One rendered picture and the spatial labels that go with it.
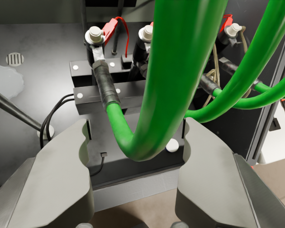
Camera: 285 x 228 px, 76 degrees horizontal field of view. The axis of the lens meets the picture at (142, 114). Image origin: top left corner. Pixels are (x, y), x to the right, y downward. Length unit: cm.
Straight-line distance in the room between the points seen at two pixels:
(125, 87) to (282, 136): 41
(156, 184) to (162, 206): 103
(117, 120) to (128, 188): 27
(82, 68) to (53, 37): 26
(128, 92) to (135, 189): 20
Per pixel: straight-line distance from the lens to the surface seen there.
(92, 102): 39
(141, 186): 41
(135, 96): 40
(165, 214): 146
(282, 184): 204
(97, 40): 29
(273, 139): 56
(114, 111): 17
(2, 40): 69
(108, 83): 21
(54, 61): 62
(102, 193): 40
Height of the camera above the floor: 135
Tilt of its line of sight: 69 degrees down
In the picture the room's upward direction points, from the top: 39 degrees clockwise
